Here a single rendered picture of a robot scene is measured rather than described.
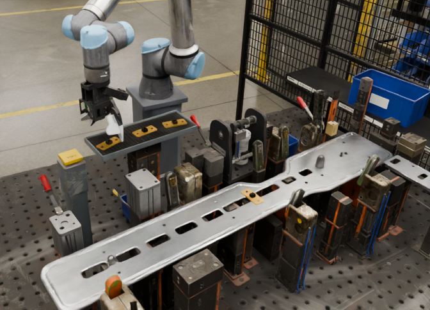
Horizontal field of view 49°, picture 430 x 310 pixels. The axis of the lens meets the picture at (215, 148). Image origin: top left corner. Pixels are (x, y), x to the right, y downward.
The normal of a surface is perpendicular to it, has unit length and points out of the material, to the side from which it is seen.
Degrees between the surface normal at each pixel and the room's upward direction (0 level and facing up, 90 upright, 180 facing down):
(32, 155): 0
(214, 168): 90
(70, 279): 0
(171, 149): 90
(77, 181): 90
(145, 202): 90
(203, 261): 0
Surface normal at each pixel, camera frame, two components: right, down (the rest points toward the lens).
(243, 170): 0.05, -0.84
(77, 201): 0.61, 0.46
